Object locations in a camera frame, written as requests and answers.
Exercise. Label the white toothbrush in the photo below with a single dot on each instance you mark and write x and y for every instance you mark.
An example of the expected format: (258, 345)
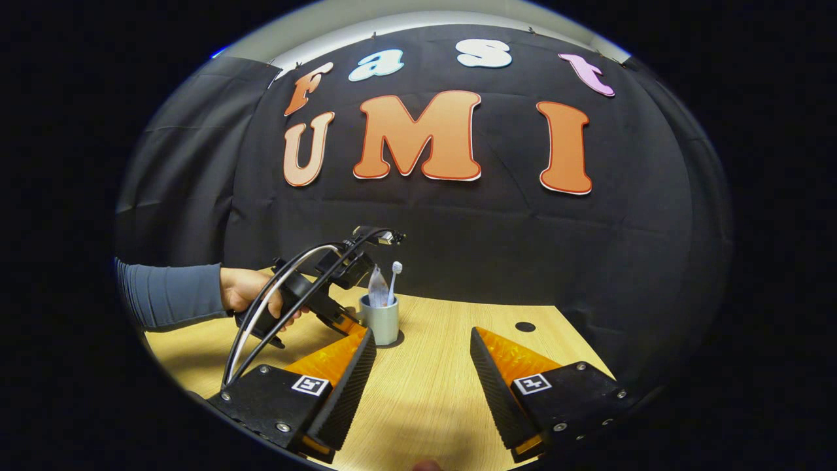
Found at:
(396, 268)

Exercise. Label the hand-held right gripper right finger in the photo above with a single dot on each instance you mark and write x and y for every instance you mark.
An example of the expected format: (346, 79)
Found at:
(497, 392)

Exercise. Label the white toothpaste tube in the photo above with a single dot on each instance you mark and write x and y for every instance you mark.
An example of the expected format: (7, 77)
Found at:
(378, 291)

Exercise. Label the light blue cup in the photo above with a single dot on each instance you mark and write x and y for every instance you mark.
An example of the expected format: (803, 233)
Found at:
(382, 324)

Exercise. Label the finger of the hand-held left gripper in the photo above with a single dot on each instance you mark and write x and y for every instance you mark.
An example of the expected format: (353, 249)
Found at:
(353, 327)

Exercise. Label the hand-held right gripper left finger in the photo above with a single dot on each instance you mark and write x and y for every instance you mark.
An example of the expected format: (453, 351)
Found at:
(350, 392)

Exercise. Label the black backdrop cloth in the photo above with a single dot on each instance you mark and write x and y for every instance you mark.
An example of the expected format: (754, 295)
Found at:
(458, 248)

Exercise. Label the wooden desktop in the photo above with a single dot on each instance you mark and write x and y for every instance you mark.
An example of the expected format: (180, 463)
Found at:
(425, 392)

